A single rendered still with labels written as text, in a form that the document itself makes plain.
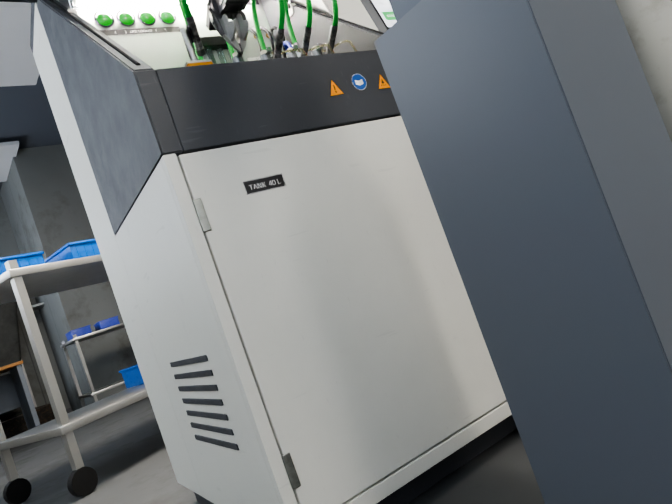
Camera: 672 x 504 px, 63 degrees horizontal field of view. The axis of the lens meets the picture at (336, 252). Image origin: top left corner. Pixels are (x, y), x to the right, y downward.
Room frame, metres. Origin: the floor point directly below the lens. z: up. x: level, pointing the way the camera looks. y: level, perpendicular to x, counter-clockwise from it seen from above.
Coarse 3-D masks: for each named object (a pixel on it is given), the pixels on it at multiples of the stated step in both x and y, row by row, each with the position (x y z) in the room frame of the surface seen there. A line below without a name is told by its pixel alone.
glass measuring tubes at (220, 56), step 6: (210, 36) 1.59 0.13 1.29; (216, 36) 1.60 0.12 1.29; (204, 42) 1.58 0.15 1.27; (210, 42) 1.59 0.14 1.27; (216, 42) 1.60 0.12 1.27; (222, 42) 1.61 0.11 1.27; (204, 48) 1.59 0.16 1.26; (210, 48) 1.59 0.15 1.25; (216, 48) 1.61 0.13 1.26; (222, 48) 1.63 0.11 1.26; (210, 54) 1.59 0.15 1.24; (216, 54) 1.62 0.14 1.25; (222, 54) 1.61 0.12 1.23; (228, 54) 1.64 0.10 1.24; (216, 60) 1.62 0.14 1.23; (222, 60) 1.61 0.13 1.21; (228, 60) 1.64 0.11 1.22
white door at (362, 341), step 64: (384, 128) 1.21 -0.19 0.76; (192, 192) 0.96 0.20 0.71; (256, 192) 1.02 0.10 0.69; (320, 192) 1.09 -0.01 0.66; (384, 192) 1.17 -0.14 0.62; (256, 256) 1.00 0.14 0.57; (320, 256) 1.07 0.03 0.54; (384, 256) 1.14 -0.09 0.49; (448, 256) 1.23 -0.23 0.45; (256, 320) 0.98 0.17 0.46; (320, 320) 1.04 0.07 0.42; (384, 320) 1.11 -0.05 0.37; (448, 320) 1.20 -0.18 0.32; (256, 384) 0.97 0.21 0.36; (320, 384) 1.02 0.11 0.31; (384, 384) 1.09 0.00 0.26; (448, 384) 1.17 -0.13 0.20; (320, 448) 1.00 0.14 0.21; (384, 448) 1.06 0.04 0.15
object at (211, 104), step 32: (224, 64) 1.04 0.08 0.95; (256, 64) 1.07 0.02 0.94; (288, 64) 1.11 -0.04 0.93; (320, 64) 1.15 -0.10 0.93; (352, 64) 1.20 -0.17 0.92; (192, 96) 0.99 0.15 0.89; (224, 96) 1.02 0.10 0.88; (256, 96) 1.06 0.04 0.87; (288, 96) 1.10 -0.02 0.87; (320, 96) 1.14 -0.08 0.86; (352, 96) 1.18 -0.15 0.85; (384, 96) 1.22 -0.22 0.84; (192, 128) 0.98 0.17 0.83; (224, 128) 1.01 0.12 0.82; (256, 128) 1.05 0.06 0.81; (288, 128) 1.08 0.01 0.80; (320, 128) 1.13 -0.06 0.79
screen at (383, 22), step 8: (360, 0) 1.63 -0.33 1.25; (368, 0) 1.64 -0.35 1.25; (376, 0) 1.66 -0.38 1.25; (384, 0) 1.67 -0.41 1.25; (368, 8) 1.62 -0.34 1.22; (376, 8) 1.64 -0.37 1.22; (384, 8) 1.65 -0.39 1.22; (376, 16) 1.62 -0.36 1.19; (384, 16) 1.64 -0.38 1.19; (392, 16) 1.65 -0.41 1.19; (376, 24) 1.61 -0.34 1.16; (384, 24) 1.62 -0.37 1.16; (392, 24) 1.64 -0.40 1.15; (384, 32) 1.61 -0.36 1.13
